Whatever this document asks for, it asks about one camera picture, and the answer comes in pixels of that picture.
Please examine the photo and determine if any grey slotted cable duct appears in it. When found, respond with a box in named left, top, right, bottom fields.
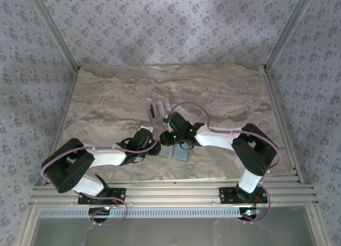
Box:
left=39, top=206, right=246, bottom=219

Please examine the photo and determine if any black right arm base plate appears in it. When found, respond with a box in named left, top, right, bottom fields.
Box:
left=218, top=186, right=267, bottom=204

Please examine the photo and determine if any aluminium side rail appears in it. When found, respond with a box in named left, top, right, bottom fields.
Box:
left=262, top=66, right=305, bottom=183

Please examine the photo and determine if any small electronics board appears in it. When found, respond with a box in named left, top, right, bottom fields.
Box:
left=89, top=207, right=111, bottom=222
left=241, top=208, right=261, bottom=220

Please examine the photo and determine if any aluminium frame rail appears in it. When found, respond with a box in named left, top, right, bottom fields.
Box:
left=28, top=175, right=320, bottom=207

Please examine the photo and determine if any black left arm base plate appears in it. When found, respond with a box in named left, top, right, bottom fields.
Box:
left=78, top=187, right=126, bottom=206

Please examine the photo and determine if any taupe leather card holder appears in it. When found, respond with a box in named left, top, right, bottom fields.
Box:
left=157, top=144, right=190, bottom=162

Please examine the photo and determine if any aluminium frame post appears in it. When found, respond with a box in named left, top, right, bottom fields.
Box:
left=263, top=0, right=318, bottom=71
left=26, top=0, right=81, bottom=71

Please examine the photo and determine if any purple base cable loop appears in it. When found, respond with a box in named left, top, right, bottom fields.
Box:
left=92, top=196, right=128, bottom=227
left=243, top=186, right=272, bottom=225

